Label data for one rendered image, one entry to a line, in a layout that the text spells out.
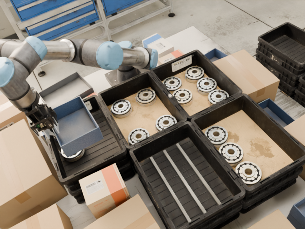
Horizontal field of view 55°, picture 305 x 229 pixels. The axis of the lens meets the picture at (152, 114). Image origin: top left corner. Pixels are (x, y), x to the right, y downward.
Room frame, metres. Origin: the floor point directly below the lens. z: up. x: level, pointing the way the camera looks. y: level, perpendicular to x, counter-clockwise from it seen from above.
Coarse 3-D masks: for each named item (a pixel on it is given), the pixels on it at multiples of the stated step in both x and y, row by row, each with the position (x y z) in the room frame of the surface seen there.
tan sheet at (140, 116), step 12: (132, 96) 1.12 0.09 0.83; (156, 96) 1.08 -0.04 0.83; (108, 108) 1.07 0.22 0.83; (132, 108) 1.03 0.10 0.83; (144, 108) 1.01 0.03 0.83; (156, 108) 1.00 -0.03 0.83; (120, 120) 0.97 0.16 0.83; (132, 120) 0.95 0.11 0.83; (144, 120) 0.93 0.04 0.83; (156, 120) 0.92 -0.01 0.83; (156, 132) 0.85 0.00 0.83
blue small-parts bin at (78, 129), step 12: (60, 108) 0.84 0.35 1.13; (72, 108) 0.85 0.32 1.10; (84, 108) 0.86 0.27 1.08; (60, 120) 0.82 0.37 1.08; (72, 120) 0.81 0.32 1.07; (84, 120) 0.79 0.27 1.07; (60, 132) 0.76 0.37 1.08; (72, 132) 0.75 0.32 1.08; (84, 132) 0.73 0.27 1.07; (96, 132) 0.68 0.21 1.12; (60, 144) 0.64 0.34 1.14; (72, 144) 0.65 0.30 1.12; (84, 144) 0.66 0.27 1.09
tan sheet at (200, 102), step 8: (184, 72) 1.22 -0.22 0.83; (184, 80) 1.15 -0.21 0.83; (184, 88) 1.10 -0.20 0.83; (192, 88) 1.08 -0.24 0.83; (192, 96) 1.03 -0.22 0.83; (200, 96) 1.01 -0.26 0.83; (192, 104) 0.97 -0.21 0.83; (200, 104) 0.96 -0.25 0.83; (208, 104) 0.95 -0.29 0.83; (192, 112) 0.92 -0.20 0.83
